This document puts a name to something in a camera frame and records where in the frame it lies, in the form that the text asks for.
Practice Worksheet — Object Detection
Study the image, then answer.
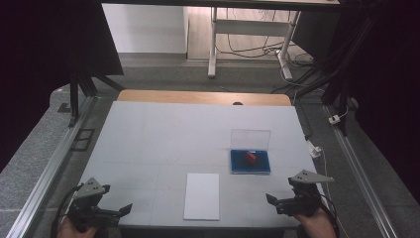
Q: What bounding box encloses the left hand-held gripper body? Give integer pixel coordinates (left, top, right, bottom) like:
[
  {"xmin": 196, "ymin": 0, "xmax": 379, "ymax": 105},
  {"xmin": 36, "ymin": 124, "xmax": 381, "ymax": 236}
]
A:
[{"xmin": 67, "ymin": 177, "xmax": 122, "ymax": 232}]

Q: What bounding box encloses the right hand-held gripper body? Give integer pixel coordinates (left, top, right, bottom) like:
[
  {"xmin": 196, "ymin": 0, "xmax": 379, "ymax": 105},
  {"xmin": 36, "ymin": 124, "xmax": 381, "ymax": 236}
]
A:
[{"xmin": 288, "ymin": 169, "xmax": 335, "ymax": 218}]

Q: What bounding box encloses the blue box with clear lid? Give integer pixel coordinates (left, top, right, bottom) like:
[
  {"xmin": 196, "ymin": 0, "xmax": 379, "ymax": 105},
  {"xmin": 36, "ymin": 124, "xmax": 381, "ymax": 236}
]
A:
[{"xmin": 230, "ymin": 128, "xmax": 272, "ymax": 176}]

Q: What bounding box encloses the person's right hand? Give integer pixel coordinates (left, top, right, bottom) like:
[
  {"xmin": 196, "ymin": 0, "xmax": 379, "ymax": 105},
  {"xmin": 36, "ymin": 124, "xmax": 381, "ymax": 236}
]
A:
[{"xmin": 293, "ymin": 208, "xmax": 338, "ymax": 238}]

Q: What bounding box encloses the person's left hand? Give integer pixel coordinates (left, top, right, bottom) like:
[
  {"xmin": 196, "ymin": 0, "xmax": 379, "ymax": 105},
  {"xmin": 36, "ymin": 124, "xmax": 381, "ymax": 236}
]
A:
[{"xmin": 55, "ymin": 216, "xmax": 101, "ymax": 238}]

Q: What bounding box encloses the white power adapter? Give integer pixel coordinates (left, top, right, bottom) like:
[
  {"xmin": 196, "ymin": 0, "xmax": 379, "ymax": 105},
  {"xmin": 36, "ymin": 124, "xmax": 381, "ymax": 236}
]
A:
[{"xmin": 308, "ymin": 141, "xmax": 323, "ymax": 160}]

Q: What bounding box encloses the white paper sheet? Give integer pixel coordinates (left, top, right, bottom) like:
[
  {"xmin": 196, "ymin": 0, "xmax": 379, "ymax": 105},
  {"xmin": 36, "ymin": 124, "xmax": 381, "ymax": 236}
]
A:
[{"xmin": 183, "ymin": 173, "xmax": 221, "ymax": 221}]

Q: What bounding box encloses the black metal stand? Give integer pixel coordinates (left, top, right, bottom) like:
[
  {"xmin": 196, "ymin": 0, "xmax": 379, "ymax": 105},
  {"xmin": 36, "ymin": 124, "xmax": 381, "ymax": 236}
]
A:
[
  {"xmin": 296, "ymin": 16, "xmax": 380, "ymax": 137},
  {"xmin": 67, "ymin": 68, "xmax": 126, "ymax": 129}
]

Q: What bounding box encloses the black curtain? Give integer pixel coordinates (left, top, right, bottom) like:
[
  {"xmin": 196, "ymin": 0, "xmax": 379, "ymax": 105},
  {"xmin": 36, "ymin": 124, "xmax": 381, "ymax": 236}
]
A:
[
  {"xmin": 0, "ymin": 0, "xmax": 125, "ymax": 174},
  {"xmin": 291, "ymin": 0, "xmax": 420, "ymax": 206}
]

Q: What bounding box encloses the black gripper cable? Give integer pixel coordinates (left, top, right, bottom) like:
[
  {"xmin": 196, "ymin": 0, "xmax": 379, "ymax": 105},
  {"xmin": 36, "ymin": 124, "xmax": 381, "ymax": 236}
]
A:
[
  {"xmin": 317, "ymin": 200, "xmax": 342, "ymax": 238},
  {"xmin": 50, "ymin": 185, "xmax": 83, "ymax": 238}
]

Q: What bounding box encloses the white cable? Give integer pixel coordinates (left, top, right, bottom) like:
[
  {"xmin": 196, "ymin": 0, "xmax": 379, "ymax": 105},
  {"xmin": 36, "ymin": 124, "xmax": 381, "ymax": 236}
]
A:
[{"xmin": 317, "ymin": 147, "xmax": 335, "ymax": 207}]

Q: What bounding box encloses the aluminium rail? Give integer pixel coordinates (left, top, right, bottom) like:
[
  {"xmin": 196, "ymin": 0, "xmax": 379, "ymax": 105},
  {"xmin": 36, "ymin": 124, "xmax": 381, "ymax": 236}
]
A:
[
  {"xmin": 321, "ymin": 104, "xmax": 399, "ymax": 238},
  {"xmin": 5, "ymin": 95, "xmax": 99, "ymax": 238}
]

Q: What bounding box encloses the black rectangular floor frame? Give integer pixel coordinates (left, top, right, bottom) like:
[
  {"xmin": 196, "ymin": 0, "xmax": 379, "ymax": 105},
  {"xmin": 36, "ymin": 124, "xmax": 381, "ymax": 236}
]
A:
[{"xmin": 70, "ymin": 128, "xmax": 96, "ymax": 153}]

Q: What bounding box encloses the tangle of black floor cables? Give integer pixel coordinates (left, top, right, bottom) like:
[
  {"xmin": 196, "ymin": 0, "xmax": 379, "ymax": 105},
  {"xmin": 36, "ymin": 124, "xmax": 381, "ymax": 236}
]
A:
[{"xmin": 216, "ymin": 9, "xmax": 315, "ymax": 68}]

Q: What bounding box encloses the white desk frame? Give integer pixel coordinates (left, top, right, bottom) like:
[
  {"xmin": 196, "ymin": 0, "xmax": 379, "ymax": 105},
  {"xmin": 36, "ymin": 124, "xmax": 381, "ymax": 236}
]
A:
[{"xmin": 207, "ymin": 6, "xmax": 302, "ymax": 80}]

